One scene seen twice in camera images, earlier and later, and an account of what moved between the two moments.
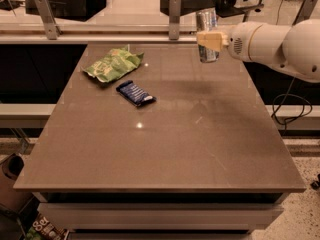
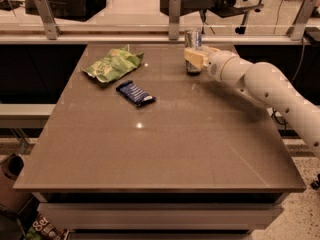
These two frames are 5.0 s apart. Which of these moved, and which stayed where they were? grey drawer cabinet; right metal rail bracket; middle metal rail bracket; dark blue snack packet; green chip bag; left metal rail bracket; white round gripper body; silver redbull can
Moved: white round gripper body; silver redbull can
Stayed: middle metal rail bracket; grey drawer cabinet; right metal rail bracket; left metal rail bracket; green chip bag; dark blue snack packet
